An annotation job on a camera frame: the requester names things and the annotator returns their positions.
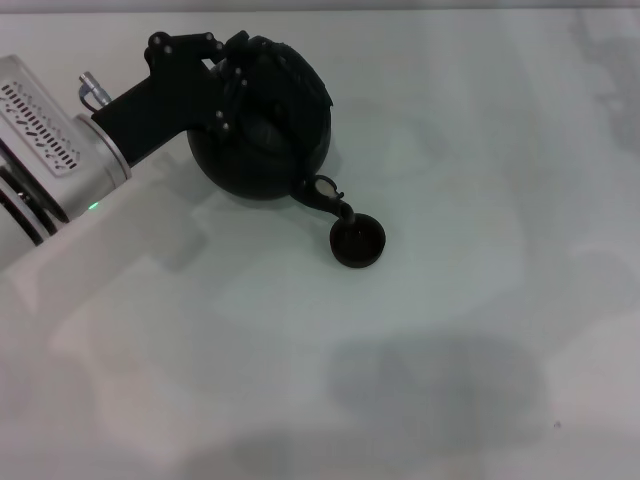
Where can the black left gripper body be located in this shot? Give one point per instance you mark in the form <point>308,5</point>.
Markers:
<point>160,100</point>

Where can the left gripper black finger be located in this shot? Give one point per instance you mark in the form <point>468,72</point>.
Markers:
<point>231,100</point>
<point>220,42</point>

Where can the small black teacup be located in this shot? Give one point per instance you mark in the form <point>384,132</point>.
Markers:
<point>357,247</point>

